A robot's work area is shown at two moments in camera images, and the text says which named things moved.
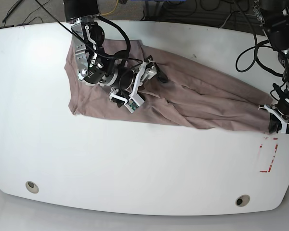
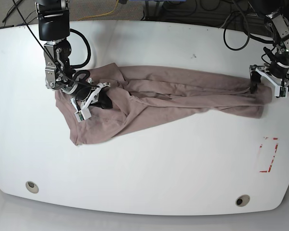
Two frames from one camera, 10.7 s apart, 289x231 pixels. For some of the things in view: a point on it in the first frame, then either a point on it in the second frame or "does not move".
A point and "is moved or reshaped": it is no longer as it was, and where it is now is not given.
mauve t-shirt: (195, 94) is moved or reshaped
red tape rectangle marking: (261, 146) does not move
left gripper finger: (160, 75) -> (104, 100)
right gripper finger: (275, 123) -> (255, 80)
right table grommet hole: (242, 200) does not move
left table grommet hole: (32, 186) does not move
